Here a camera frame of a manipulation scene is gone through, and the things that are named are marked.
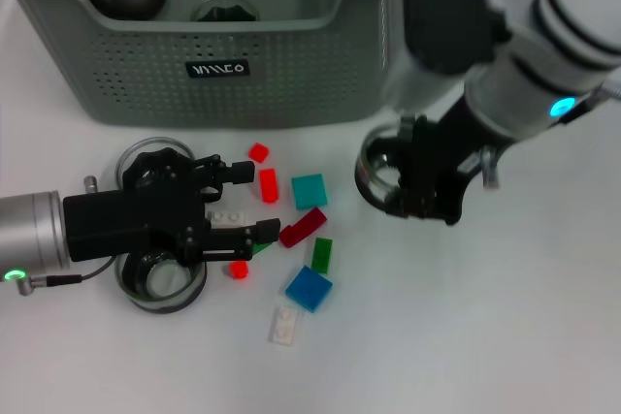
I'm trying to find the long orange-red building block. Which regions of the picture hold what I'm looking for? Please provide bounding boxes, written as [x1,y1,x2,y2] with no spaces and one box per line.
[258,168,280,204]

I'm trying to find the dark red building block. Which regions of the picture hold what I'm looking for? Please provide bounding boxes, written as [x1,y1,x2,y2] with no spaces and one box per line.
[278,207,326,250]

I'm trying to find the glass teacup with black sleeve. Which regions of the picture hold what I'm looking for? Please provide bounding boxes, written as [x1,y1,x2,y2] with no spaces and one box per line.
[115,136,198,192]
[114,248,208,314]
[355,122,413,214]
[191,0,261,22]

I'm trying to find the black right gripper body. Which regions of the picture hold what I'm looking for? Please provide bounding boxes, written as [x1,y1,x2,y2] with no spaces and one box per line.
[407,93,508,227]

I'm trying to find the teal square building block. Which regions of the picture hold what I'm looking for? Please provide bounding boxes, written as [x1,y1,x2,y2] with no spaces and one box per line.
[290,174,329,210]

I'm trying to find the right arm connector cable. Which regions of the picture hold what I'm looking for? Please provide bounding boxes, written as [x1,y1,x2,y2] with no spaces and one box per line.
[481,145,502,191]

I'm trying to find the arm connector cable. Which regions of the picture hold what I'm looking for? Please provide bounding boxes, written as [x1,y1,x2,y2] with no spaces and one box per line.
[16,258,120,297]
[481,145,502,191]

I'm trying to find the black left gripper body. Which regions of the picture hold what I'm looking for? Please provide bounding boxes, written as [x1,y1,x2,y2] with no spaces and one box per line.
[62,172,208,268]

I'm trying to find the grey-green perforated storage bin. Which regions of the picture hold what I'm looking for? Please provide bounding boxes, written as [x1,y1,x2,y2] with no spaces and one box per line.
[0,0,413,130]

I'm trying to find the white two-stud building block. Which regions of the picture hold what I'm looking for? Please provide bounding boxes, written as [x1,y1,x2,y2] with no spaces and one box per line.
[207,209,247,230]
[268,306,301,347]

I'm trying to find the left arm connector cable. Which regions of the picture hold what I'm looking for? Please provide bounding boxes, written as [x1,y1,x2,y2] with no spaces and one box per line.
[16,258,120,297]

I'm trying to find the blue square building block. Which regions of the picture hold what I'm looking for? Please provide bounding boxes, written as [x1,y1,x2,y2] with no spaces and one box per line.
[284,265,334,313]

